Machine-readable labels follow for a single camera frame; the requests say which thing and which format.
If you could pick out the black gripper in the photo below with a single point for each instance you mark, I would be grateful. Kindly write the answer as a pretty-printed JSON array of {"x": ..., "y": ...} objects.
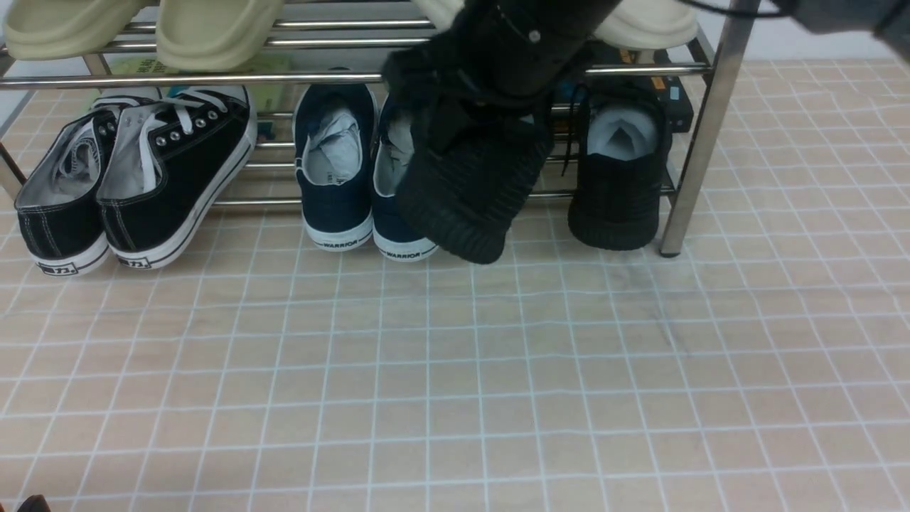
[{"x": 516, "y": 50}]

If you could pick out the black knit sneaker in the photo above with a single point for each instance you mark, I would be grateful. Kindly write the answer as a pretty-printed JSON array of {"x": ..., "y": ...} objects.
[
  {"x": 624, "y": 139},
  {"x": 478, "y": 146}
]

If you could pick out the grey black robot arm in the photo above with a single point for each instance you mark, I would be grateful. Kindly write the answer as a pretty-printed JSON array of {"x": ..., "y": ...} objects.
[{"x": 887, "y": 21}]

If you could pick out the silver metal shoe rack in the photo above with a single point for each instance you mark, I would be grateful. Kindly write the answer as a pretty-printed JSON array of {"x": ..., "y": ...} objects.
[{"x": 375, "y": 27}]

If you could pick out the cream slipper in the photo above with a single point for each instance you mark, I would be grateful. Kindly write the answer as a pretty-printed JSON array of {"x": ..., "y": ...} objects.
[
  {"x": 648, "y": 25},
  {"x": 441, "y": 13}
]

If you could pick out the cream slipper far right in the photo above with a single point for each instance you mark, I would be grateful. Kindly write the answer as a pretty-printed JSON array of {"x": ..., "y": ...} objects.
[{"x": 648, "y": 25}]

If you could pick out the black box yellow print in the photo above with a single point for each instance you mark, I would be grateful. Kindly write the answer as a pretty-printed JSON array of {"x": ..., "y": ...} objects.
[{"x": 669, "y": 90}]

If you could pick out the navy slip-on shoe right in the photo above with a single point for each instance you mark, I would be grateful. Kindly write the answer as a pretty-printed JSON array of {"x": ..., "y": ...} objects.
[{"x": 395, "y": 239}]

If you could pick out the navy slip-on shoe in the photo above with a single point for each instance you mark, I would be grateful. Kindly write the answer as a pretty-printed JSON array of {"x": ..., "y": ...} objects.
[
  {"x": 333, "y": 129},
  {"x": 395, "y": 239}
]

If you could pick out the navy slip-on shoe left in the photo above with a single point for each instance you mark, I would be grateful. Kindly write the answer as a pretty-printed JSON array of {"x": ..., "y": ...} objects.
[{"x": 333, "y": 129}]

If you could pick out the beige slipper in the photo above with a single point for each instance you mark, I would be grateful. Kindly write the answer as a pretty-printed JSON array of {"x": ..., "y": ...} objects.
[
  {"x": 49, "y": 30},
  {"x": 213, "y": 36}
]

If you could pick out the black canvas sneaker white laces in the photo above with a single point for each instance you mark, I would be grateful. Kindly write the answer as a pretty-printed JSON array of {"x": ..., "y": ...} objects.
[{"x": 171, "y": 160}]

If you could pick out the beige slipper far left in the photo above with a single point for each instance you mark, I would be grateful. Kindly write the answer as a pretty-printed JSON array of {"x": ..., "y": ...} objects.
[{"x": 49, "y": 30}]

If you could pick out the black canvas sneaker far left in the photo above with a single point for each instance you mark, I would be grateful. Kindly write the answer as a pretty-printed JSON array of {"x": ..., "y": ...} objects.
[{"x": 58, "y": 217}]

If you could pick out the dark object bottom corner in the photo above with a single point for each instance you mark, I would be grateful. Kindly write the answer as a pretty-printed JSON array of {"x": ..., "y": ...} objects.
[{"x": 35, "y": 503}]

